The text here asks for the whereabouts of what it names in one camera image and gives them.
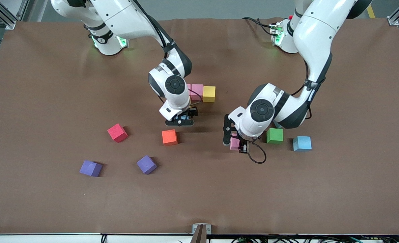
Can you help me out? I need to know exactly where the purple foam cube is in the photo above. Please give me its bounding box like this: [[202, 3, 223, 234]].
[[79, 160, 103, 178], [136, 155, 158, 175]]

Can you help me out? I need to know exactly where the yellow foam cube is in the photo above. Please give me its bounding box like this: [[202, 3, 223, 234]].
[[203, 86, 216, 103]]

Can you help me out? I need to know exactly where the white table edge rail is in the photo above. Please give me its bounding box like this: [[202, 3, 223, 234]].
[[0, 232, 399, 243]]

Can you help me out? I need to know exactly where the grey metal camera bracket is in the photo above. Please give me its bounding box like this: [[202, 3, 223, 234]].
[[192, 223, 211, 243]]

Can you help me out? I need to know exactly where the red foam cube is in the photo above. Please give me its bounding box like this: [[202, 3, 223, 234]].
[[107, 123, 129, 143]]

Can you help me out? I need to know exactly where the orange foam cube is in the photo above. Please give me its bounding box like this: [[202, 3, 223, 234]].
[[162, 129, 178, 146]]

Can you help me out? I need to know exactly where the green foam cube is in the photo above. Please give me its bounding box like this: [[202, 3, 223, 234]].
[[266, 128, 284, 144]]

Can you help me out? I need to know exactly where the black cable bundle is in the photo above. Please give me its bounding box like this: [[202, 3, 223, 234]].
[[231, 235, 399, 243]]

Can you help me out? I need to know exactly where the black left arm base cable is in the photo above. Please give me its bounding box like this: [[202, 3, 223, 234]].
[[242, 17, 276, 36]]

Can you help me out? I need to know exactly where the brown table mat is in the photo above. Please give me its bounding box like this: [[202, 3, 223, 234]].
[[0, 18, 399, 235]]

